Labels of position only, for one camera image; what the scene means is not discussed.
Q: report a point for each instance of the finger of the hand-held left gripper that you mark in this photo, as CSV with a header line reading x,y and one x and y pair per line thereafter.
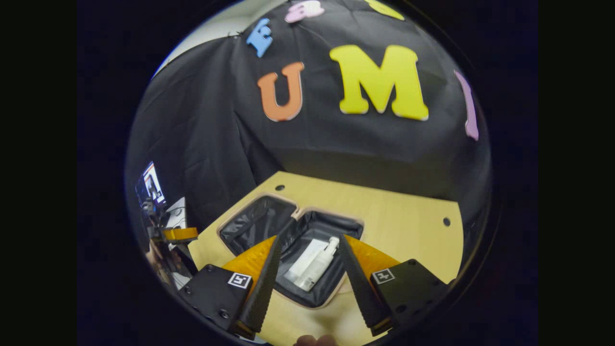
x,y
180,234

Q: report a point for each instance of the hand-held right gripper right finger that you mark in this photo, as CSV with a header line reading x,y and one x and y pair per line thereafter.
x,y
365,298

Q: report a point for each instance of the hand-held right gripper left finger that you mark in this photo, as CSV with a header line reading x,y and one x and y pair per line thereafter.
x,y
264,293

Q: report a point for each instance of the white squeeze tube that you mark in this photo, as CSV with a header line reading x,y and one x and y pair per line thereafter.
x,y
302,262

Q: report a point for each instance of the white pump bottle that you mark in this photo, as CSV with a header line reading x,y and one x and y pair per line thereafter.
x,y
317,269

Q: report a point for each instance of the pink suitcase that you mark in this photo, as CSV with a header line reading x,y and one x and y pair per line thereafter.
x,y
317,226

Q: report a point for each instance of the computer monitor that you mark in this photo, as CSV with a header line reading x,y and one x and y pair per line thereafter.
x,y
154,185

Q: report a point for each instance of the black backdrop cloth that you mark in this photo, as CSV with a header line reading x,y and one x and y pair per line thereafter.
x,y
216,120

